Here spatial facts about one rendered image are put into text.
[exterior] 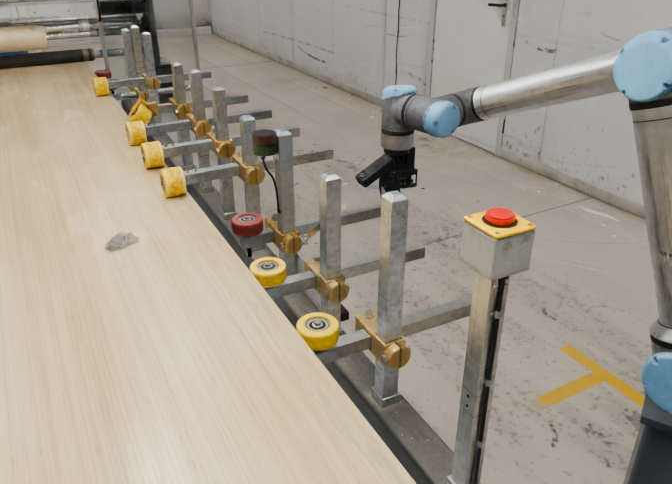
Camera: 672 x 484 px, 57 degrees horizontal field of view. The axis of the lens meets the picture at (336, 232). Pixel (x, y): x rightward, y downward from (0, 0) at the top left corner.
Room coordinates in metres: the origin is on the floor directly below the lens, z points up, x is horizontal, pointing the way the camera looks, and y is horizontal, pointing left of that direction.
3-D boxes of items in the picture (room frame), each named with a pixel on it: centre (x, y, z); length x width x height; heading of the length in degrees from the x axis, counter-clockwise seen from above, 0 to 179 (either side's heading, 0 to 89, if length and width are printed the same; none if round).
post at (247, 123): (1.65, 0.24, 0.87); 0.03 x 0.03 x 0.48; 28
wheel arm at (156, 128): (2.14, 0.47, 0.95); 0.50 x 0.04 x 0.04; 118
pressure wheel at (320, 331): (0.96, 0.03, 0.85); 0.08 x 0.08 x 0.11
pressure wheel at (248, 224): (1.42, 0.23, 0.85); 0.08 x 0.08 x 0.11
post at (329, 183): (1.21, 0.01, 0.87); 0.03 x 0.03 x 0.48; 28
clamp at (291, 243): (1.45, 0.14, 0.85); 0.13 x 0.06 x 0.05; 28
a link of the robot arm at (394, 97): (1.63, -0.17, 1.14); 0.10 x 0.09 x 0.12; 40
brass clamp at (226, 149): (1.89, 0.37, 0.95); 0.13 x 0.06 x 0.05; 28
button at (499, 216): (0.76, -0.22, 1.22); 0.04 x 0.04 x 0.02
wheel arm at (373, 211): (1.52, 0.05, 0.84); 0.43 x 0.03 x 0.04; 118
